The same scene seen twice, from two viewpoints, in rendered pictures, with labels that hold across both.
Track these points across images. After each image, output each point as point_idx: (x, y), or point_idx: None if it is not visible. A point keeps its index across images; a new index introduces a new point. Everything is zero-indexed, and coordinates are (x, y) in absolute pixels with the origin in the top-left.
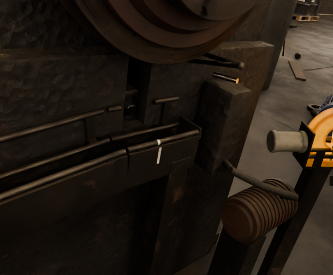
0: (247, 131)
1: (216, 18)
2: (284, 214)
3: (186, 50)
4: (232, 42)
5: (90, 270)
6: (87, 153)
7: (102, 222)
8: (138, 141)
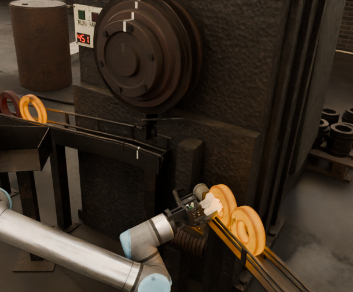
0: (242, 198)
1: (124, 94)
2: (184, 240)
3: (144, 108)
4: (227, 124)
5: (135, 212)
6: (131, 143)
7: (140, 186)
8: (154, 152)
